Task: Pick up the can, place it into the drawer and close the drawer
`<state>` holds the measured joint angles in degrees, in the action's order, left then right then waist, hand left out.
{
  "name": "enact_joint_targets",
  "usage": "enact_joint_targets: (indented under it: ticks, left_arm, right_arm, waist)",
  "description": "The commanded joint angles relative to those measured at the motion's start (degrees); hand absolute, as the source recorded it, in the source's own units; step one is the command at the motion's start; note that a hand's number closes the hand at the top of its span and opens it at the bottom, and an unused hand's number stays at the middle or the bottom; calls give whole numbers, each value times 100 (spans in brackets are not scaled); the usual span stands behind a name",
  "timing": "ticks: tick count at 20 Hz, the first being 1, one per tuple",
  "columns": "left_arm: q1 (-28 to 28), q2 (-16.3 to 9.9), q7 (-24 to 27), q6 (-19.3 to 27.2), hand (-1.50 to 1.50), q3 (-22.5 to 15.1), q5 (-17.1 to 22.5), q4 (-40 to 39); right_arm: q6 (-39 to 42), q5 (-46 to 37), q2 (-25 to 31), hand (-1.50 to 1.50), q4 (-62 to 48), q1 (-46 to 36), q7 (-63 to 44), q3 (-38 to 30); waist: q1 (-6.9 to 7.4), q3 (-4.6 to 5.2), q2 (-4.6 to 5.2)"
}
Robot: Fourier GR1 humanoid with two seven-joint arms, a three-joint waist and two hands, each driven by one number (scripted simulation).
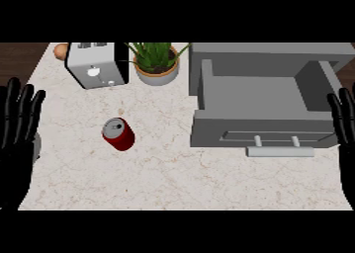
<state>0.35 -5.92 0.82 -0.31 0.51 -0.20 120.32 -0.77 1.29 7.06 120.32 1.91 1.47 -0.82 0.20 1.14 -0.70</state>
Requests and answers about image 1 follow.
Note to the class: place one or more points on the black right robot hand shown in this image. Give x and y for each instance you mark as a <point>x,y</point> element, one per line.
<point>350,131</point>

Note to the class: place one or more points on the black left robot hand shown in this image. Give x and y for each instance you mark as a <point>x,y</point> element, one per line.
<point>13,131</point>

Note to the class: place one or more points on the grey drawer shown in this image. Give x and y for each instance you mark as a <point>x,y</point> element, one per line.
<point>263,115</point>

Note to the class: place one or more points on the red soda can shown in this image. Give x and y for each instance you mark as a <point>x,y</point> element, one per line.
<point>119,134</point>

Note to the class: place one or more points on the grey drawer cabinet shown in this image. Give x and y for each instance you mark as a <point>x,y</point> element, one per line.
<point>275,59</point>

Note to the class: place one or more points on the orange round fruit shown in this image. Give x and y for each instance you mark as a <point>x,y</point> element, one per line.
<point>62,51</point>

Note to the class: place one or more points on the silver toaster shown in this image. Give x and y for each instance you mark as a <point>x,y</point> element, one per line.
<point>96,65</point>

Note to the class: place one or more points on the potted green plant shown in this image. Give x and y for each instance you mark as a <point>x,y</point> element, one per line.
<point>158,63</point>

